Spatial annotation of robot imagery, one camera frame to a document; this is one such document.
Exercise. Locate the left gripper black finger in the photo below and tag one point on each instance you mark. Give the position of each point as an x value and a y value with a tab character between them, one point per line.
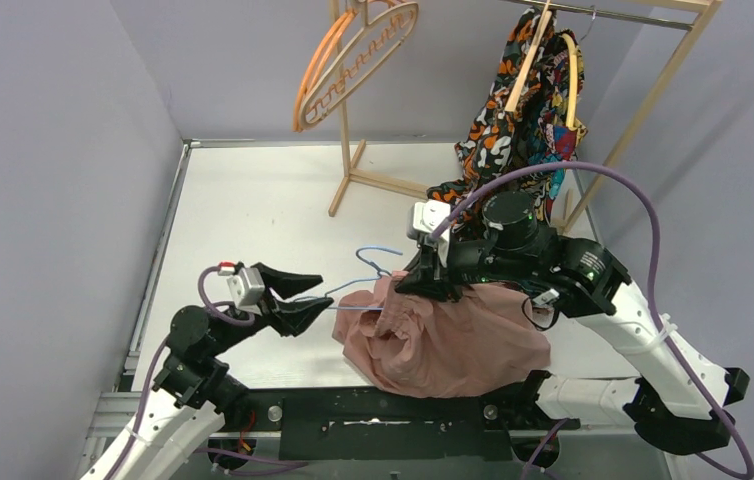
294	318
287	284

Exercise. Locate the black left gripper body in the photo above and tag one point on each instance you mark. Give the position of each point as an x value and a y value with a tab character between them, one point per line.
268	304

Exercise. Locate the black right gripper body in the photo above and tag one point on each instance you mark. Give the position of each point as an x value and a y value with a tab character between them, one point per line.
448	280

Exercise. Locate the blue wire hanger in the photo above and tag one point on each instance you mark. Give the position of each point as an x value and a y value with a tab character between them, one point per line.
350	270

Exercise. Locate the pink shorts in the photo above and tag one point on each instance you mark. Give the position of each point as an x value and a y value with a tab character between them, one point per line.
414	346

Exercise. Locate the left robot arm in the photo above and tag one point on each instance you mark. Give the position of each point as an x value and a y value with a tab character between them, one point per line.
193	395

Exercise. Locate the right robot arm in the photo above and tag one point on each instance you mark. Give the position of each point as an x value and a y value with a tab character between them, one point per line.
674	400

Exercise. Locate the orange camouflage shorts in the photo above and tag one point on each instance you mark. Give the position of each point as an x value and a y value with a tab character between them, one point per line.
491	146

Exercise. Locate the colourful comic print shorts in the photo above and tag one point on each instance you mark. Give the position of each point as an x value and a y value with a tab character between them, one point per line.
547	139

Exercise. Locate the curved wooden hanger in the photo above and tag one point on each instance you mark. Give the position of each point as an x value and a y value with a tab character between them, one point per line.
570	121

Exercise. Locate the beige notched wooden hanger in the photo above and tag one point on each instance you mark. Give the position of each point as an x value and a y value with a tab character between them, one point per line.
357	63

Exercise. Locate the orange plastic hanger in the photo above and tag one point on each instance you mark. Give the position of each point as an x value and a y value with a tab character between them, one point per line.
314	69

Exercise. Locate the straight wooden hanger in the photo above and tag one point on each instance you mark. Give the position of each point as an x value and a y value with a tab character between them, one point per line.
528	60

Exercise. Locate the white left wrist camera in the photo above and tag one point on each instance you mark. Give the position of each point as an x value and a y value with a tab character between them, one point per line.
245	284

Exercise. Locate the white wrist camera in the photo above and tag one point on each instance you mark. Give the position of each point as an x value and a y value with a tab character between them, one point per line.
428	224
245	284

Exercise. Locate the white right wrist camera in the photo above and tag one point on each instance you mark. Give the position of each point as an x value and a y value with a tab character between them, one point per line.
428	224

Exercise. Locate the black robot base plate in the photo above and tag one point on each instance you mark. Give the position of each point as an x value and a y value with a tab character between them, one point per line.
365	423

